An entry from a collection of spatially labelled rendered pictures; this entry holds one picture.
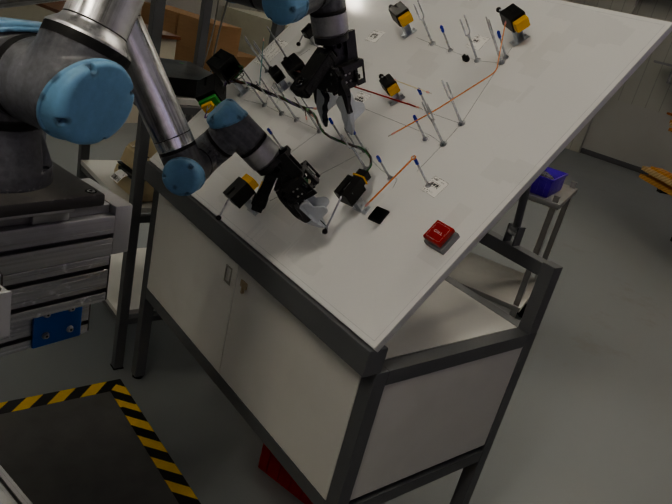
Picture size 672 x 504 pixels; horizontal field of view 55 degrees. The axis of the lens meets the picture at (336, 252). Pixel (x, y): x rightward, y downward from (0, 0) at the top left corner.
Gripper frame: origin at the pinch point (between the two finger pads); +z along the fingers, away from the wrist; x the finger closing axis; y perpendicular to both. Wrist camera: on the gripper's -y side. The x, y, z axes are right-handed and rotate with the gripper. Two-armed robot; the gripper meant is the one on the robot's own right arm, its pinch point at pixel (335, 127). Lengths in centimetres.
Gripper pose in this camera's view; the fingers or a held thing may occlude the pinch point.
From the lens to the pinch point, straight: 144.7
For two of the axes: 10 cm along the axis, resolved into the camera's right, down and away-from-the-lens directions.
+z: 1.3, 8.2, 5.6
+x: -6.6, -3.5, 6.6
